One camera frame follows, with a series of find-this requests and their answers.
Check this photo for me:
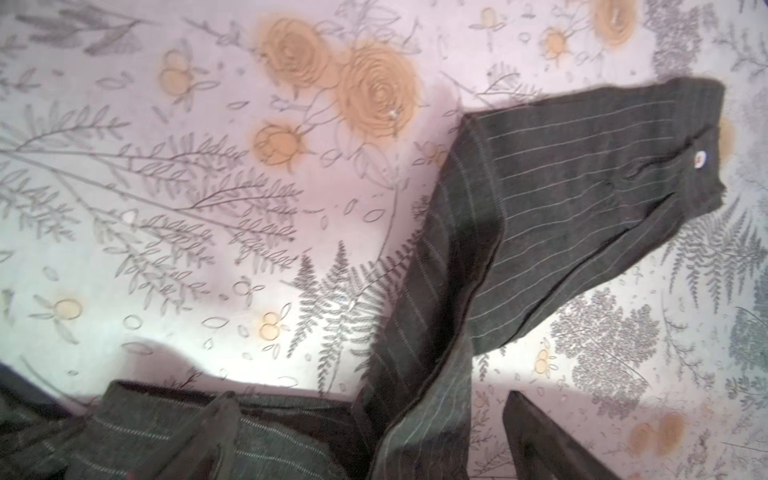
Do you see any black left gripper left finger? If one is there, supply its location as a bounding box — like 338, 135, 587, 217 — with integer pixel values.
128, 391, 241, 480

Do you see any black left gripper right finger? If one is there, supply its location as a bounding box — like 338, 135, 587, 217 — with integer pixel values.
502, 391, 618, 480

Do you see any dark grey pinstriped shirt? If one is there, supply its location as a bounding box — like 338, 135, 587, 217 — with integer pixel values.
1, 77, 725, 479

